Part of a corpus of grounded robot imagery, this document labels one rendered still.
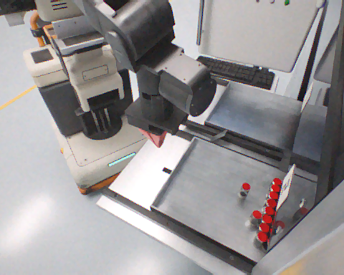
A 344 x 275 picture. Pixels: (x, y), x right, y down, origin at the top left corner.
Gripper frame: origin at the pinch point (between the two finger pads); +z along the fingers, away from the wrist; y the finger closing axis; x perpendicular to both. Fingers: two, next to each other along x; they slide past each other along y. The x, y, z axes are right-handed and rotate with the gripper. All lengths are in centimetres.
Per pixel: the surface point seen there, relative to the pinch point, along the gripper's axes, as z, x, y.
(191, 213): 19.8, -2.2, 9.5
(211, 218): 19.8, -1.2, 14.4
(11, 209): 107, -19, -108
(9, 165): 107, 4, -141
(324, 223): -13.3, -10.9, 26.4
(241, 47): 20, 88, -5
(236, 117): 20.1, 37.3, 8.4
